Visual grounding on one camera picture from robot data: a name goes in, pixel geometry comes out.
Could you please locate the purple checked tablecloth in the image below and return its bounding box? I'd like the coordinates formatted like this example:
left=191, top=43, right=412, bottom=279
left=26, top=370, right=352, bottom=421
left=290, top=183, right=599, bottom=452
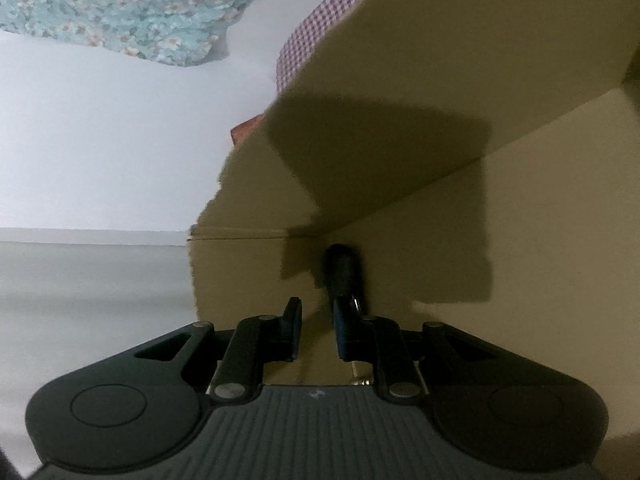
left=276, top=0, right=394, bottom=99

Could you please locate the teal floral cloth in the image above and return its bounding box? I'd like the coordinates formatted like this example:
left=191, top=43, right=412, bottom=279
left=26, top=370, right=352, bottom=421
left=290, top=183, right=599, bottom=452
left=0, top=0, right=297, bottom=68

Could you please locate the red printed bag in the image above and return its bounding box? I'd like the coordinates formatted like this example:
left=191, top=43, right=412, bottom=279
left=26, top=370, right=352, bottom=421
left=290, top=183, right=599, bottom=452
left=230, top=112, right=266, bottom=149

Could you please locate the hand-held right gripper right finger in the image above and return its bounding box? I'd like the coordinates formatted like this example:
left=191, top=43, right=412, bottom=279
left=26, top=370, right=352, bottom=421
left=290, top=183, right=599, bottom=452
left=333, top=295, right=506, bottom=404

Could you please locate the brown cardboard box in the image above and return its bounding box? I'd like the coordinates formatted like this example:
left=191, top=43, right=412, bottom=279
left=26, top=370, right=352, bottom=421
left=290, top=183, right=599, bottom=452
left=186, top=0, right=640, bottom=461

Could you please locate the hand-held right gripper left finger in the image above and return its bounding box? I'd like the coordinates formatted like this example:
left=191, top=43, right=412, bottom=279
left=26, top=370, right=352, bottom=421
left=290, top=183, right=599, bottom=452
left=132, top=297, right=304, bottom=405

